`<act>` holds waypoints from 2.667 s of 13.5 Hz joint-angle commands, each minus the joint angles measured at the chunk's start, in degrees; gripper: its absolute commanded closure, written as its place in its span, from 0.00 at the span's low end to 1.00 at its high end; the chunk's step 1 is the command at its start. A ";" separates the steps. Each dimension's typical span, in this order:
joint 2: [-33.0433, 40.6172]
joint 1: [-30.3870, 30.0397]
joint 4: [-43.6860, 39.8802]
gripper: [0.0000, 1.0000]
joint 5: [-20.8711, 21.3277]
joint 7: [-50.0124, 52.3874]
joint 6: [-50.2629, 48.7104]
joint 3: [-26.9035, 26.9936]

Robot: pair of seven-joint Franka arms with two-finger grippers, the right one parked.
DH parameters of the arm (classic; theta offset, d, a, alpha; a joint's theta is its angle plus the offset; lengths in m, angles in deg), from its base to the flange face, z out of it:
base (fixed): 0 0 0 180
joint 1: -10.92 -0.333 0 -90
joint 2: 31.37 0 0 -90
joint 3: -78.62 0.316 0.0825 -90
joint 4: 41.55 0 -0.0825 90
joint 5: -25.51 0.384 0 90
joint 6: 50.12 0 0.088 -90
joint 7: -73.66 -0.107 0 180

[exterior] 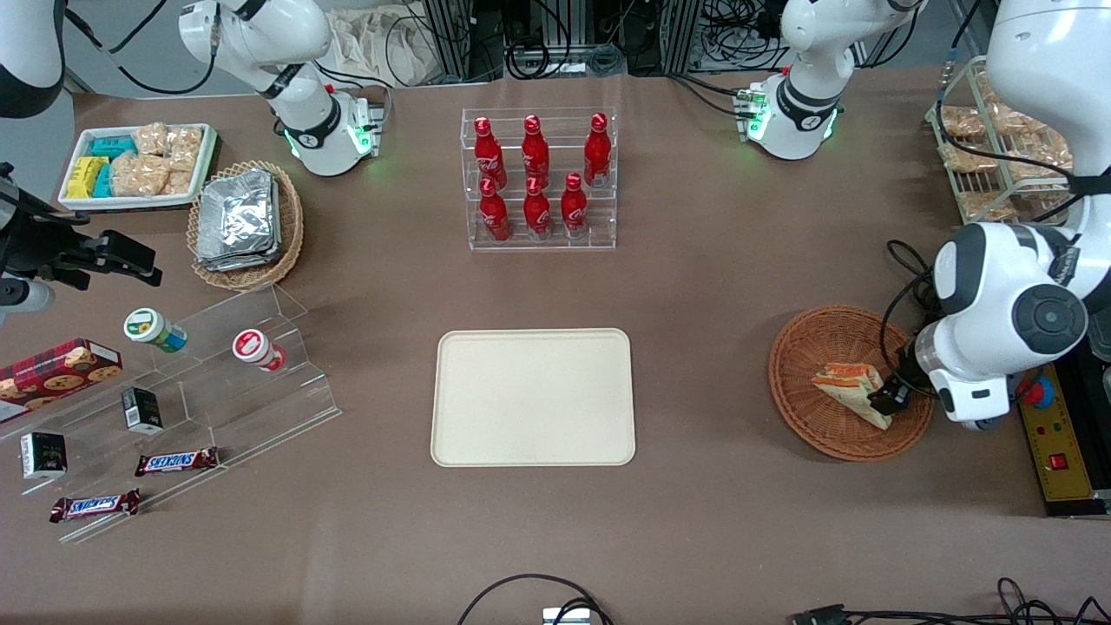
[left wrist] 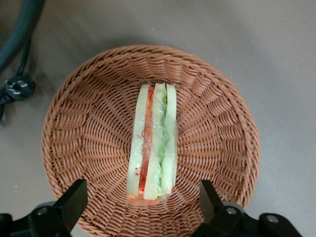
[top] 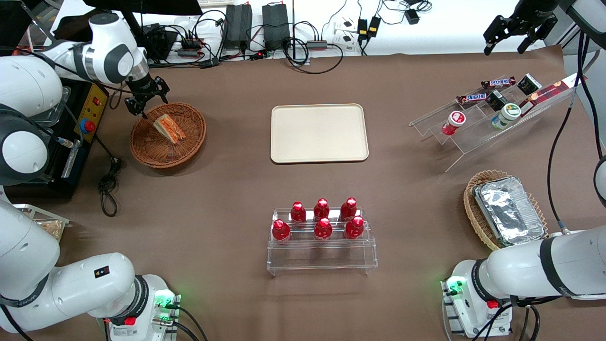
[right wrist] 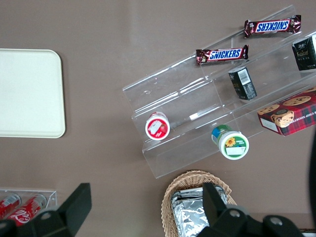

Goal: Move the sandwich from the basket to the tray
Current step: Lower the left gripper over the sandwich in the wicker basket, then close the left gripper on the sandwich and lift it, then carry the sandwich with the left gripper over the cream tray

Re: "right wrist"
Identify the black drink carton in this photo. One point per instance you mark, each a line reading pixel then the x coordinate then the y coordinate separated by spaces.
pixel 243 84
pixel 304 53

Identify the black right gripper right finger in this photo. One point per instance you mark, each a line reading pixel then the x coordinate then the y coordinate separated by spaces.
pixel 213 205

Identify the Snickers chocolate bar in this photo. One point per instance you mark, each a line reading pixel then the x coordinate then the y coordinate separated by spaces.
pixel 271 26
pixel 222 54

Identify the clear acrylic stepped shelf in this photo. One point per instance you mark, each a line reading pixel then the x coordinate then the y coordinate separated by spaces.
pixel 187 93

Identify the cream plastic tray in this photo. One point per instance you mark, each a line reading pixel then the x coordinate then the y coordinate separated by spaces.
pixel 29 93

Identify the red tartan cookie box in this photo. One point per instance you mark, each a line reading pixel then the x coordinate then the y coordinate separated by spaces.
pixel 293 113

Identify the green lid yogurt cup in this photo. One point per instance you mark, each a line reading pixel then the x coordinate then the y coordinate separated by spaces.
pixel 232 145

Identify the clear acrylic bottle rack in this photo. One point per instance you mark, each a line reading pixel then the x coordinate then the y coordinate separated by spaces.
pixel 50 195

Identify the foil wrapped sandwich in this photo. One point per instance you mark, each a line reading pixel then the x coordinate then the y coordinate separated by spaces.
pixel 190 214
pixel 190 193

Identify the light oval wicker basket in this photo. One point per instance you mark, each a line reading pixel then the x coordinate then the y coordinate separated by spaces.
pixel 172 187

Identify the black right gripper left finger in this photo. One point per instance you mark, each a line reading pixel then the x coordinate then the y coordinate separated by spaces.
pixel 74 209

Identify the red lid yogurt cup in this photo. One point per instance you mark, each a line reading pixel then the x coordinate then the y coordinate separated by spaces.
pixel 157 127

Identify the red cola bottle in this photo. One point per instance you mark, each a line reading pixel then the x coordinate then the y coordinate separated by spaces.
pixel 8 205
pixel 26 211

